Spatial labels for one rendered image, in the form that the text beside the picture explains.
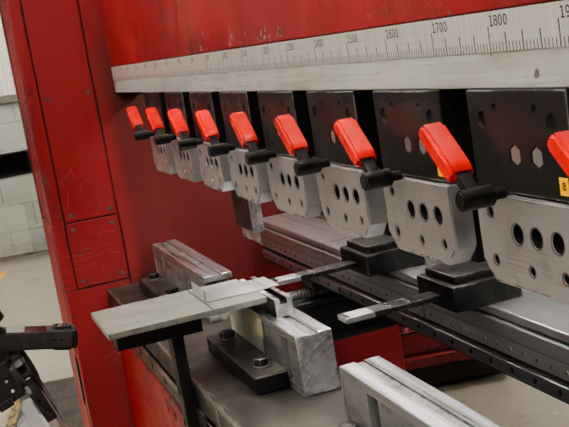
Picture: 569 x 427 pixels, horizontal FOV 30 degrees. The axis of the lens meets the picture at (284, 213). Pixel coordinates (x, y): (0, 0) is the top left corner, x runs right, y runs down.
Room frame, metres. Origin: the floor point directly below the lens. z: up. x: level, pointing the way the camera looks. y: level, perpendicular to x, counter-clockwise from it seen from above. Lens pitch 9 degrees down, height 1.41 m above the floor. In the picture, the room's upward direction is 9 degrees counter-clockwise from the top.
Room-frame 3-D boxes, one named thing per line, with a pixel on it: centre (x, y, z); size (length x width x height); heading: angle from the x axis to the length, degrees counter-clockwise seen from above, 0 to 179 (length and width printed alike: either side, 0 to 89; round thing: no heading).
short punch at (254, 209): (1.77, 0.06, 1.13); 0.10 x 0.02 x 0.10; 17
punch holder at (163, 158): (2.18, 0.19, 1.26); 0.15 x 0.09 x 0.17; 17
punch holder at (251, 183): (1.61, 0.01, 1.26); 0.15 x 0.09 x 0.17; 17
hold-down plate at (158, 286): (2.33, 0.30, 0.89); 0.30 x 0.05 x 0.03; 17
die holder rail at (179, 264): (2.30, 0.23, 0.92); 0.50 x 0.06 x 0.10; 17
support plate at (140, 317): (1.73, 0.20, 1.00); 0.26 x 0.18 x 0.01; 107
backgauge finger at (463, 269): (1.51, -0.18, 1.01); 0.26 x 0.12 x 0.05; 107
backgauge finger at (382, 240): (1.81, -0.09, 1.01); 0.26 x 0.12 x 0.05; 107
